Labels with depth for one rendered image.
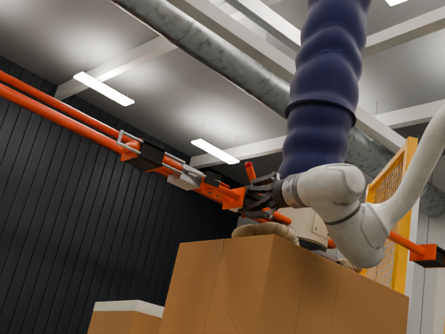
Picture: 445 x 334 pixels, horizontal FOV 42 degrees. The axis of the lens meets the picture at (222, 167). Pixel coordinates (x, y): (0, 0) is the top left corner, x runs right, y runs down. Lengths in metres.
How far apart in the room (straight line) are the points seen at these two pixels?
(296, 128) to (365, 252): 0.57
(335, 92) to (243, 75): 6.37
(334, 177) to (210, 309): 0.48
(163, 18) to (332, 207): 6.30
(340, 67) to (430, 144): 0.58
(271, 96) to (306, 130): 6.78
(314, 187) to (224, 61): 6.72
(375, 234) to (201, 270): 0.48
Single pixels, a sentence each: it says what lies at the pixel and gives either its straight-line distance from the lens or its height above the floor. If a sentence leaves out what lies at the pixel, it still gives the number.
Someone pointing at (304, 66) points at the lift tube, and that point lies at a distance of 2.00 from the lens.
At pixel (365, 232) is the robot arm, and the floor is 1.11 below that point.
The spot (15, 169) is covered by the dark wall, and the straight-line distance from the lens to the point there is 12.72.
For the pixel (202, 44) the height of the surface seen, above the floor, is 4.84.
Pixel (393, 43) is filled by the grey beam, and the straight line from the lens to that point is 4.44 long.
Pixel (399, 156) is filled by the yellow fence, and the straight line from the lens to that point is 3.33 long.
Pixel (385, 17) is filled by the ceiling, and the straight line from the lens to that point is 9.15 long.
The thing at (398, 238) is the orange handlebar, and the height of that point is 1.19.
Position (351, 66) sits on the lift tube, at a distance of 2.01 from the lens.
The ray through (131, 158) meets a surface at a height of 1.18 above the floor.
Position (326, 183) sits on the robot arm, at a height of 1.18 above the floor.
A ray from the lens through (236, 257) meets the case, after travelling 1.54.
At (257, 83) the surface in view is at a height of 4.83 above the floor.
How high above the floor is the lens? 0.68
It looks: 21 degrees up
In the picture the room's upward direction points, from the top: 12 degrees clockwise
